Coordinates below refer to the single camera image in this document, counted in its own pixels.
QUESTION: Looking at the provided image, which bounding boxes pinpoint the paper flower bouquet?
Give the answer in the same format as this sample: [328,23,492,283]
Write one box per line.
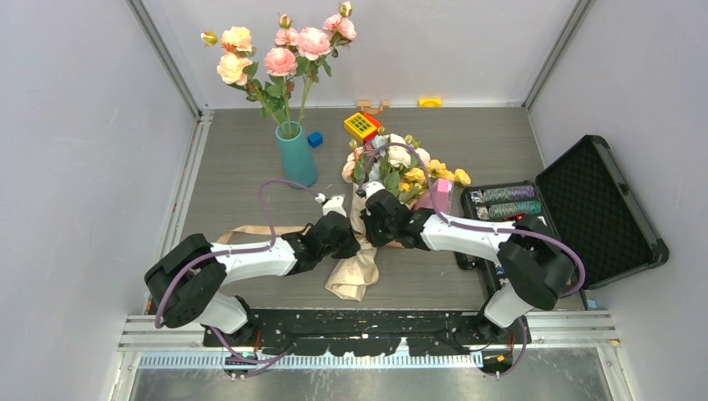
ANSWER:
[325,134,471,302]

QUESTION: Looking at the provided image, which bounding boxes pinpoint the teal ceramic vase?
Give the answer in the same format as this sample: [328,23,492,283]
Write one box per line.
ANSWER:
[276,121,317,186]

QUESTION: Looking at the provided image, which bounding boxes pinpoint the tan satin ribbon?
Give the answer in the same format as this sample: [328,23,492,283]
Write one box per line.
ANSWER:
[216,225,305,244]

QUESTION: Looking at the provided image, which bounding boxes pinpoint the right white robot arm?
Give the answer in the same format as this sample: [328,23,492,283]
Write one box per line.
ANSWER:
[357,182,581,343]

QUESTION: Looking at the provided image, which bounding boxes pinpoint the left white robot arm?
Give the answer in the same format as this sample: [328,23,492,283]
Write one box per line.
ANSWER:
[144,211,361,346]

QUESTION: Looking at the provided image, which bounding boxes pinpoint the pink plastic box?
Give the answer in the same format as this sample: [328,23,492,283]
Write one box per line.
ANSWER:
[412,179,454,214]

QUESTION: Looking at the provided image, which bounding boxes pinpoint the small blue cube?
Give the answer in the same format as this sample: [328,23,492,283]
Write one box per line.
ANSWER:
[307,131,323,148]

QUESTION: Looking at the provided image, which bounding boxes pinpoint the colourful toy block house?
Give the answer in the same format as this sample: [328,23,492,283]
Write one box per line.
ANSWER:
[343,112,382,145]

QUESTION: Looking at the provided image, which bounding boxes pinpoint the wooden toy piece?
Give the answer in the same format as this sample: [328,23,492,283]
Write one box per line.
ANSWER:
[356,99,391,115]

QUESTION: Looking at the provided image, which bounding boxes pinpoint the yellow toy block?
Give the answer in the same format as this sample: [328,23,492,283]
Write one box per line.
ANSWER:
[418,98,442,108]

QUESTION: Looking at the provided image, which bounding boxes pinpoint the pink peach rose stems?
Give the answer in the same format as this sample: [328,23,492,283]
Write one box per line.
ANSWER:
[200,1,357,139]

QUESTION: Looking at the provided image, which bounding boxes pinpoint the black poker chip case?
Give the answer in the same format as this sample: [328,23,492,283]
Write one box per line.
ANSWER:
[460,135,670,290]

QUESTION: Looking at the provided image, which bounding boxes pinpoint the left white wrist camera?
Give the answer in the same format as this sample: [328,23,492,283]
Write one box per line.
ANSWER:
[315,193,347,217]

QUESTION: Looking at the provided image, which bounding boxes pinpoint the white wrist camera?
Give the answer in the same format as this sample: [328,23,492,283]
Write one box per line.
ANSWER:
[356,181,386,200]
[315,193,347,217]

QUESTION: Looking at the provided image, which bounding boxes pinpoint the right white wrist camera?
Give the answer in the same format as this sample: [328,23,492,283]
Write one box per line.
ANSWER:
[356,181,386,200]

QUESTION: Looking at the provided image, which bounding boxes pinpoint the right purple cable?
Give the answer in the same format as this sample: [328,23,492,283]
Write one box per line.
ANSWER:
[357,142,588,379]

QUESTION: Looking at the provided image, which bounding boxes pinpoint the purple cable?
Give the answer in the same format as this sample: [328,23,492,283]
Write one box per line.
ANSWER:
[154,179,327,379]
[357,142,588,379]

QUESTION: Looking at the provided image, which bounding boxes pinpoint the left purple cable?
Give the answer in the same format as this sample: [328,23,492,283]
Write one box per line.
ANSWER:
[154,179,327,379]

